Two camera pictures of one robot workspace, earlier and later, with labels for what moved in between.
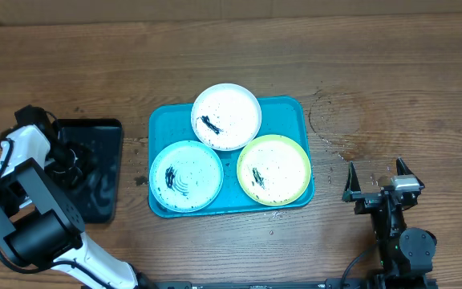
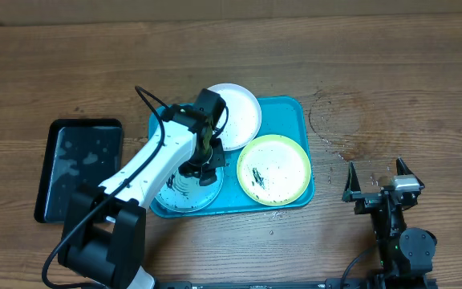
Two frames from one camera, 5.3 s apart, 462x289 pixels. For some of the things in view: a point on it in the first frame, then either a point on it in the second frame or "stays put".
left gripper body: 67,161 -> 215,158
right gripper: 368,201 stays put
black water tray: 98,144 stays put
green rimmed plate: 273,170 stays put
